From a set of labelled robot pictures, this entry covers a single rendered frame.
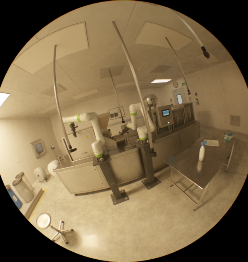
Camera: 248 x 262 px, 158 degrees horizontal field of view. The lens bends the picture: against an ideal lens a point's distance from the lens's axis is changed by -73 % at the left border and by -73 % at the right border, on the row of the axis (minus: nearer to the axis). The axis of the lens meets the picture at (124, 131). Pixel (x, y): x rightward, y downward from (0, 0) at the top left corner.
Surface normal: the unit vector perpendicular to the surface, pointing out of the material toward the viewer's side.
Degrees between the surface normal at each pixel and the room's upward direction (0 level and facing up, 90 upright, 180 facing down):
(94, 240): 0
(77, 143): 90
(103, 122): 114
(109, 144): 90
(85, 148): 90
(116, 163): 90
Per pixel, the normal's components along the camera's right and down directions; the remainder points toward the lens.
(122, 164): 0.21, 0.15
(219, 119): -0.94, 0.29
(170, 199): -0.26, -0.95
